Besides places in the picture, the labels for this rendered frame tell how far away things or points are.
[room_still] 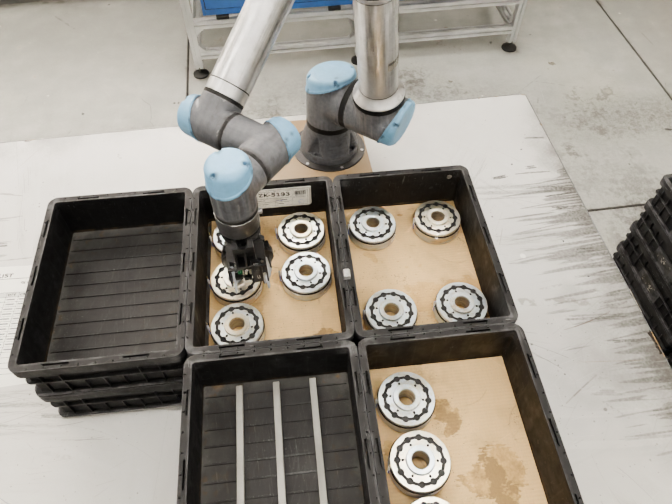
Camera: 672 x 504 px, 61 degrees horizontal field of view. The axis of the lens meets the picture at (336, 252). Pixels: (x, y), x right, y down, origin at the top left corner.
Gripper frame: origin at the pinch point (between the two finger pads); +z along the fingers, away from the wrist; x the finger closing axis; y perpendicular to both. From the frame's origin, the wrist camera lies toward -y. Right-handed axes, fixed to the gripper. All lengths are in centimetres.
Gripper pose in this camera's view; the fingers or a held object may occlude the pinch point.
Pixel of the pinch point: (252, 277)
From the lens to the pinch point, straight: 118.2
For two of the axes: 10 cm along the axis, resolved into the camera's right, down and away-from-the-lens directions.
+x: 9.8, -1.6, 1.1
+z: 0.0, 5.9, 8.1
